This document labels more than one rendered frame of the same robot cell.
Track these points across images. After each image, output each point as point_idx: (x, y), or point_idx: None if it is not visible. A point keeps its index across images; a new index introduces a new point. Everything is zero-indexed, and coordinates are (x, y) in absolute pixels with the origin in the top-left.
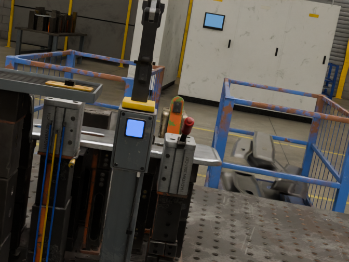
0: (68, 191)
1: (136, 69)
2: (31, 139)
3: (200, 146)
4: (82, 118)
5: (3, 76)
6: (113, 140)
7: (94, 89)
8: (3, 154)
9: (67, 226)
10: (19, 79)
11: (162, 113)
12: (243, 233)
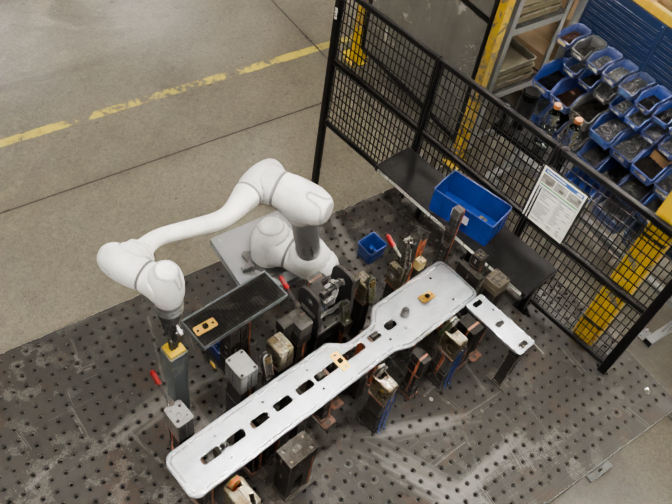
0: (232, 395)
1: None
2: (265, 378)
3: (197, 481)
4: (237, 381)
5: (234, 310)
6: (238, 423)
7: (198, 337)
8: None
9: None
10: (224, 312)
11: (245, 480)
12: None
